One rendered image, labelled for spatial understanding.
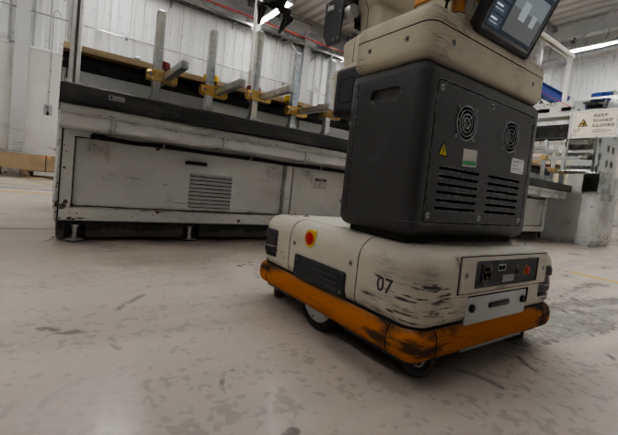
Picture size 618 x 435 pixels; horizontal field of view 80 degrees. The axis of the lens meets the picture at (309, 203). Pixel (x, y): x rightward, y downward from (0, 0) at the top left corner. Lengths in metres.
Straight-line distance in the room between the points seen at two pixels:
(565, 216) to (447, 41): 4.81
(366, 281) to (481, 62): 0.59
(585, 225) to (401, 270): 4.71
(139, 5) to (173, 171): 7.77
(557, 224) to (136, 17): 8.77
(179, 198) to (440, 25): 1.65
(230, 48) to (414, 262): 9.60
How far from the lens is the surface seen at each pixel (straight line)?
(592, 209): 5.40
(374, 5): 1.39
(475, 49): 1.02
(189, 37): 9.85
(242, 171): 2.28
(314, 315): 1.04
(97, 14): 9.49
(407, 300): 0.79
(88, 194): 2.09
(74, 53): 1.87
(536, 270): 1.17
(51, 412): 0.76
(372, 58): 0.99
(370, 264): 0.84
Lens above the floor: 0.39
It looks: 3 degrees down
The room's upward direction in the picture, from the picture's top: 6 degrees clockwise
